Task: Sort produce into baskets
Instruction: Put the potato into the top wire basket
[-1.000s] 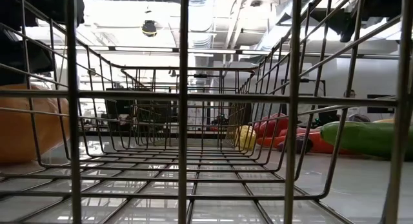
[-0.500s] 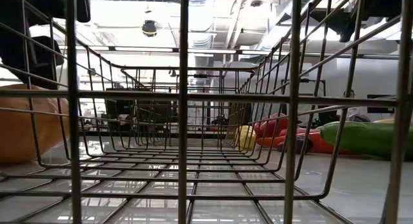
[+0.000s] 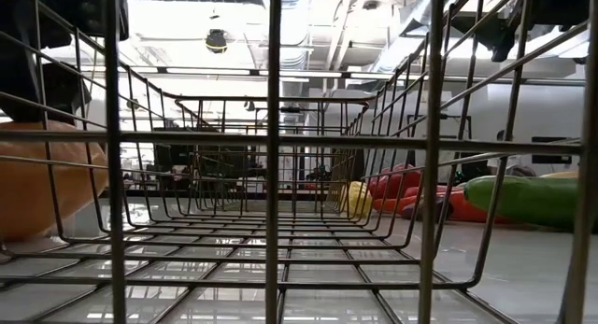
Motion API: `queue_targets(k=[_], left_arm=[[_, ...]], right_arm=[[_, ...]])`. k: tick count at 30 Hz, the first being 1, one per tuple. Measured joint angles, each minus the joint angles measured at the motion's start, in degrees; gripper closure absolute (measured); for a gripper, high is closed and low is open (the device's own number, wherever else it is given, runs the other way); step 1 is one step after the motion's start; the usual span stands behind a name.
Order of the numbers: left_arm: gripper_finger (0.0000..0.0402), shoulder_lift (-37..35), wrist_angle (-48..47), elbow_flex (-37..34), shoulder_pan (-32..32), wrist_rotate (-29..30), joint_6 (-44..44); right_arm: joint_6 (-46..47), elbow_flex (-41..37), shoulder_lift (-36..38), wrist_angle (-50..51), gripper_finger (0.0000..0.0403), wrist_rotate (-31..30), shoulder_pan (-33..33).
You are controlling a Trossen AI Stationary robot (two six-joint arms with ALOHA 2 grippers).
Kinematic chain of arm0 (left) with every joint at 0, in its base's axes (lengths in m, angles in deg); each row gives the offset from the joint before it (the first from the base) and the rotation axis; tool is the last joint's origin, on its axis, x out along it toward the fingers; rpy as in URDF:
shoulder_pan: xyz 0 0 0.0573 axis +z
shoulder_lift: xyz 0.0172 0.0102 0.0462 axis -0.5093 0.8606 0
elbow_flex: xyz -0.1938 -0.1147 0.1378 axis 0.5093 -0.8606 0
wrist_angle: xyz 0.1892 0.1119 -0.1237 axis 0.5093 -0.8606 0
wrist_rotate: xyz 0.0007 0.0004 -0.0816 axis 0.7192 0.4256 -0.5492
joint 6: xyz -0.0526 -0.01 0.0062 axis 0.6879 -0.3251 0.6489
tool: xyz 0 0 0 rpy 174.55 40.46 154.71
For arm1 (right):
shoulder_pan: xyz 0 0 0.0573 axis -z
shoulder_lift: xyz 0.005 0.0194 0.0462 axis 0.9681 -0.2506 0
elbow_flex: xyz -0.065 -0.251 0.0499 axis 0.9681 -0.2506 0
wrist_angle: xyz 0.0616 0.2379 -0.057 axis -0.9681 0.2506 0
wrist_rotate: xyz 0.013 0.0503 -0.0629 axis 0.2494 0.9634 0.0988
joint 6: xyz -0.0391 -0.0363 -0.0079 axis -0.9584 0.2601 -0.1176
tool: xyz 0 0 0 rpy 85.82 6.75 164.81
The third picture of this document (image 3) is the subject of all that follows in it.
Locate red toy chili pepper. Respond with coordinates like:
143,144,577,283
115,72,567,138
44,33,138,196
404,185,463,199

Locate red toy bell pepper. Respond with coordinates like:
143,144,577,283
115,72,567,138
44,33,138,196
368,163,423,200

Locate yellow toy corn cob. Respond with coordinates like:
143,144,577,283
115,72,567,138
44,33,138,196
339,180,374,218

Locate orange toy potato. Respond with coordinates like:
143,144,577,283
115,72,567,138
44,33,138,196
0,120,110,244

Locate green toy cucumber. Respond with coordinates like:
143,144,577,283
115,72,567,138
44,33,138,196
463,175,583,231

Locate silver wire basket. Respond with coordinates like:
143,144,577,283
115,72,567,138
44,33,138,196
0,0,598,324
153,95,375,221

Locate black ceiling dome camera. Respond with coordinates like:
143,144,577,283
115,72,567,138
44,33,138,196
205,28,229,55

